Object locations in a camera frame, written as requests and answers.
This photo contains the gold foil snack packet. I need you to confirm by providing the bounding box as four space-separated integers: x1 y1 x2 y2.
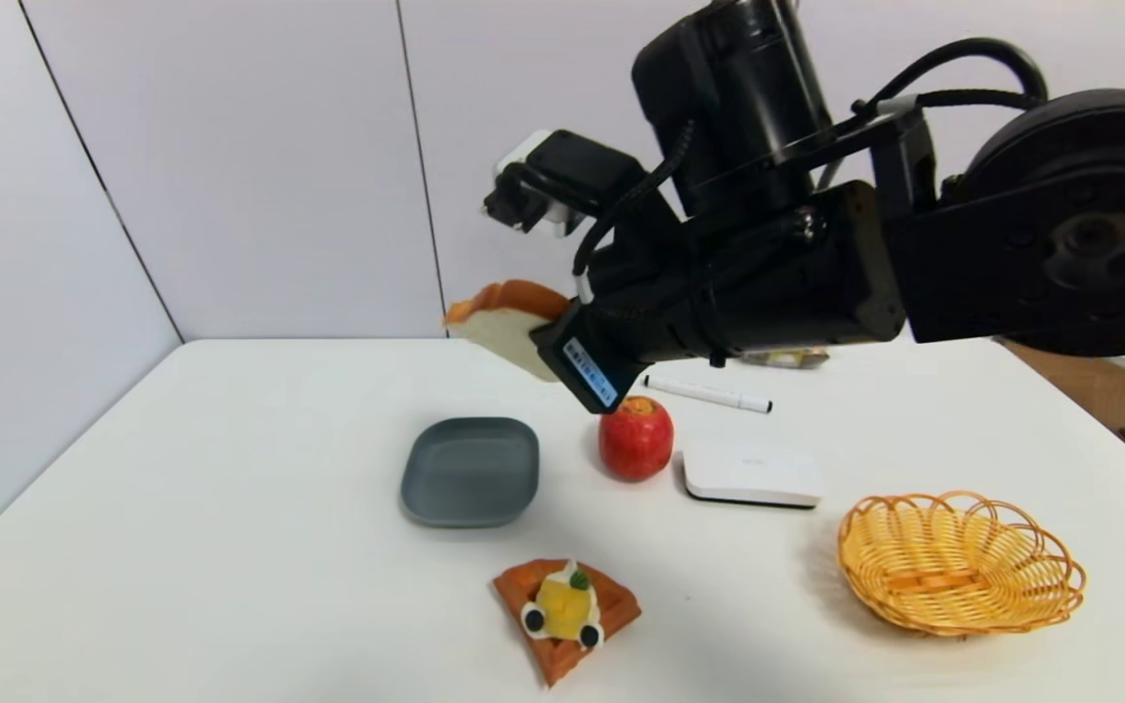
738 344 831 370

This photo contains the waffle slice with fruit topping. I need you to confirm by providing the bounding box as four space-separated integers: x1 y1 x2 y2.
491 555 642 687

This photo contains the thin black camera cable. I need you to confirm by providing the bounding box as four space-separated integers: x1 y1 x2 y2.
572 119 698 304

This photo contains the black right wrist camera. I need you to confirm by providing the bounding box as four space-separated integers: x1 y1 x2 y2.
482 129 646 240

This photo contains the red apple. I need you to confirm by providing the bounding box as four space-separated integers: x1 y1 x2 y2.
598 394 675 482

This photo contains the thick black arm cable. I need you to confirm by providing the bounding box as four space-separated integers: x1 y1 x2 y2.
855 37 1052 113

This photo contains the flat white plastic box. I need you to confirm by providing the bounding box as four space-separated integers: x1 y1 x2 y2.
682 439 824 510

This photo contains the white marker with black cap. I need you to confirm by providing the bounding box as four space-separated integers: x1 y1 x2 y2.
643 375 773 415

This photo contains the grey-blue square dish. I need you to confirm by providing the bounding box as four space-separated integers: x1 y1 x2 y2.
399 417 540 529

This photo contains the yellow wicker basket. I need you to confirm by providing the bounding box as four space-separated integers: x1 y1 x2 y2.
836 490 1088 638

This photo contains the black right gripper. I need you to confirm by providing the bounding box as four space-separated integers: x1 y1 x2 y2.
528 257 709 415

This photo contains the white bread slice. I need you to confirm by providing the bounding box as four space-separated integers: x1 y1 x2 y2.
443 279 573 384

